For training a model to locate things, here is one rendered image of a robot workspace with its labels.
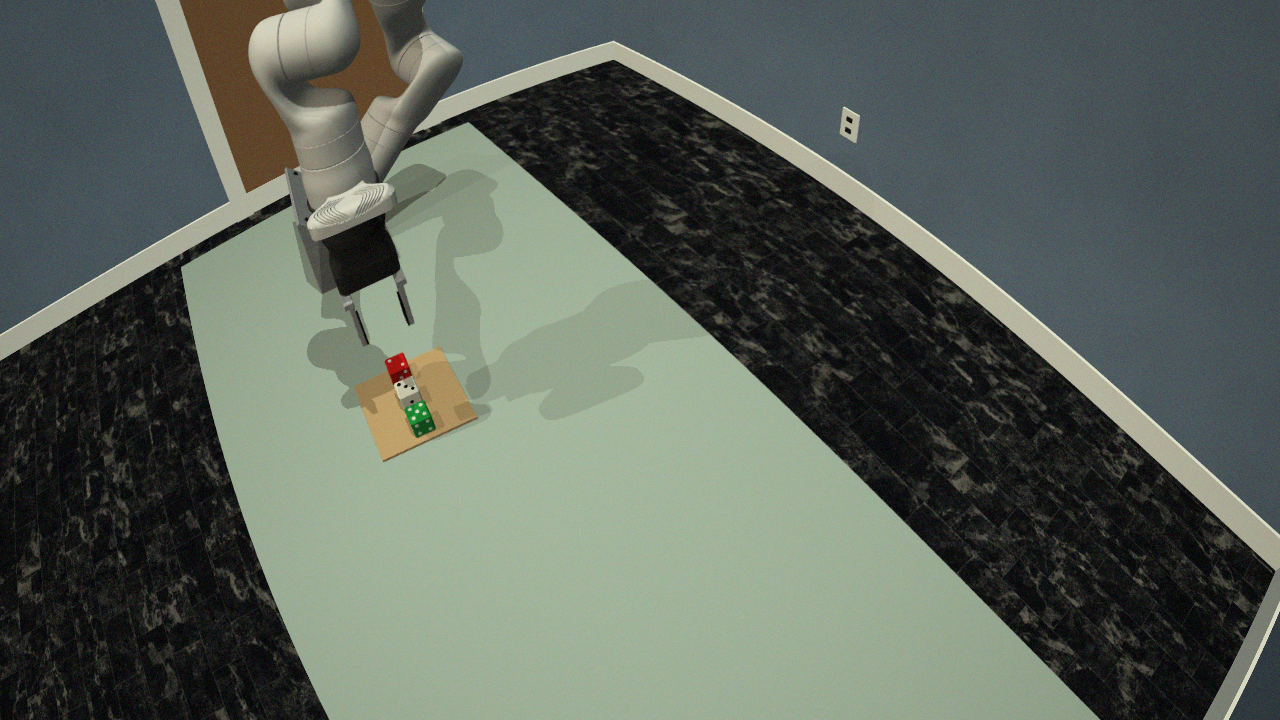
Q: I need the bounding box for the green die with white pips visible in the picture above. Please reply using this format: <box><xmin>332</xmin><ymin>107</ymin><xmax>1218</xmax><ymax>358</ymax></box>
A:
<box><xmin>404</xmin><ymin>400</ymin><xmax>436</xmax><ymax>437</ymax></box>

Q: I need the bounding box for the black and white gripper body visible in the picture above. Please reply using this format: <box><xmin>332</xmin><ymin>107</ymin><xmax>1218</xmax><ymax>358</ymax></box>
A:
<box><xmin>300</xmin><ymin>138</ymin><xmax>401</xmax><ymax>296</ymax></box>

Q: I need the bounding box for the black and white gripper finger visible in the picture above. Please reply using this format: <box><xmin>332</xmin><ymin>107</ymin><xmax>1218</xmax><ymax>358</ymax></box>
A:
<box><xmin>393</xmin><ymin>269</ymin><xmax>415</xmax><ymax>325</ymax></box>
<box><xmin>340</xmin><ymin>293</ymin><xmax>369</xmax><ymax>346</ymax></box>

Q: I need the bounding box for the tan flat mat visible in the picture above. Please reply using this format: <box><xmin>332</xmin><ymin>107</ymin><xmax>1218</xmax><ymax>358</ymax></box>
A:
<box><xmin>355</xmin><ymin>347</ymin><xmax>477</xmax><ymax>462</ymax></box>

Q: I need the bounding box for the red die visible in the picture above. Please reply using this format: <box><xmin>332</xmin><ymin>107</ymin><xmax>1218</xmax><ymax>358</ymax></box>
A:
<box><xmin>385</xmin><ymin>354</ymin><xmax>412</xmax><ymax>386</ymax></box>

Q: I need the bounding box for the white die with black pips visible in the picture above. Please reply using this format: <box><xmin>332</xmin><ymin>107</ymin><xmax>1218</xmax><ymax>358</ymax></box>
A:
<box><xmin>394</xmin><ymin>375</ymin><xmax>422</xmax><ymax>410</ymax></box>

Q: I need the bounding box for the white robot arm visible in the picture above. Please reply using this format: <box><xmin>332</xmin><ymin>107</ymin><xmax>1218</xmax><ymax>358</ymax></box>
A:
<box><xmin>248</xmin><ymin>0</ymin><xmax>463</xmax><ymax>183</ymax></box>

